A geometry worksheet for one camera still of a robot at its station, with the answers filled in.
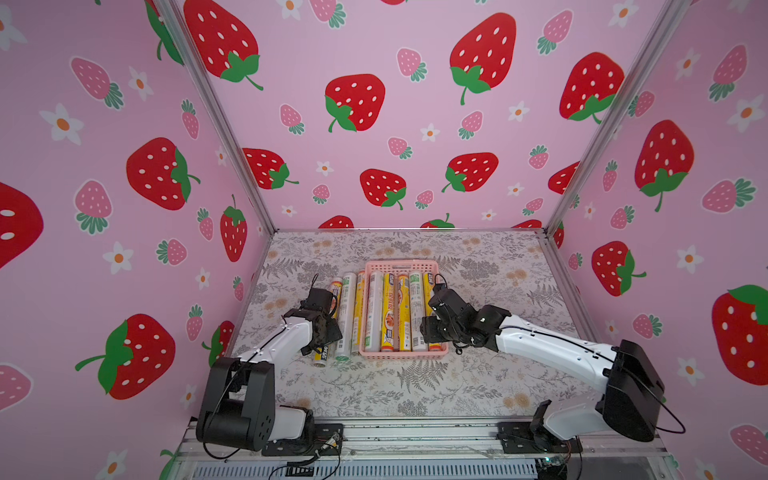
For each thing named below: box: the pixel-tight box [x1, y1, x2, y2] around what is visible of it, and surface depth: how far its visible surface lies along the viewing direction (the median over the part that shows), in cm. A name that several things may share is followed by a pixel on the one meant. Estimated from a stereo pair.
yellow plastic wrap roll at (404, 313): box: [398, 273, 412, 352], surface depth 95 cm
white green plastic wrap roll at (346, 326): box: [335, 272, 357, 362], surface depth 94 cm
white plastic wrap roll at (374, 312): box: [365, 270, 384, 352], surface depth 95 cm
